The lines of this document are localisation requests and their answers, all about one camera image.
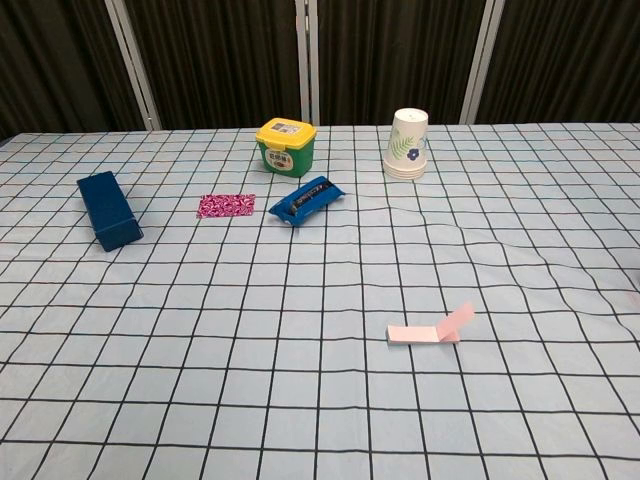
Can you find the pink sticky note pad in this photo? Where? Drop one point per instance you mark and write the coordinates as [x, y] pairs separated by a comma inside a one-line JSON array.
[[415, 334]]

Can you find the blue snack packet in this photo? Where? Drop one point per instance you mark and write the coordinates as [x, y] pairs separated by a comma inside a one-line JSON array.
[[306, 200]]

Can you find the blue checkered tablecloth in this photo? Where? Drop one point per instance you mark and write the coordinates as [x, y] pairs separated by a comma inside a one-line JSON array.
[[310, 310]]

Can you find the green tub yellow lid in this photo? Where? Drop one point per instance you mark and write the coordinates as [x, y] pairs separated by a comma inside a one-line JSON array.
[[286, 152]]

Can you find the pink patterned card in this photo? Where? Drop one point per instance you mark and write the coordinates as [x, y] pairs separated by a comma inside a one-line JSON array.
[[226, 205]]

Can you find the nested white paper cup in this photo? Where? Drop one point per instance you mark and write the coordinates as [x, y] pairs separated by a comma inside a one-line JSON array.
[[406, 172], [406, 176]]

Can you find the floral white paper cup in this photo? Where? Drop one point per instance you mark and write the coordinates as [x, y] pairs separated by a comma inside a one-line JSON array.
[[407, 142]]

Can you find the dark pleated curtain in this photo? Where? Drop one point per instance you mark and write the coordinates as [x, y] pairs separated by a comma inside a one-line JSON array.
[[55, 65], [395, 50], [220, 60], [570, 60]]

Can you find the dark blue rectangular box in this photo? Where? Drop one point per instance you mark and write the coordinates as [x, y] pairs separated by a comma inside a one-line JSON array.
[[107, 207]]

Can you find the grey metal frame post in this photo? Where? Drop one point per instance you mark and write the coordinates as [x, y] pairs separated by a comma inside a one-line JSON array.
[[482, 60], [135, 65], [307, 60]]

